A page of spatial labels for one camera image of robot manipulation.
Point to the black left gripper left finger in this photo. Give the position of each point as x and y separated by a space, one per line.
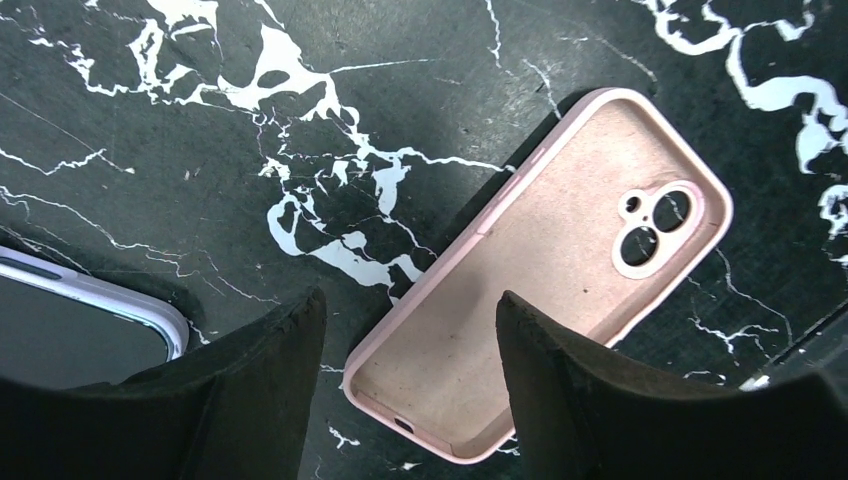
237 408

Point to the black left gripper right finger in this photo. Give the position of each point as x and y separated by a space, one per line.
584 411

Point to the pink phone case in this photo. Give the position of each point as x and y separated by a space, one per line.
603 220

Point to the black phone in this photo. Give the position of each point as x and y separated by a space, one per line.
57 343

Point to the lavender phone case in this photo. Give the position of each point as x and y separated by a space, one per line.
122 302

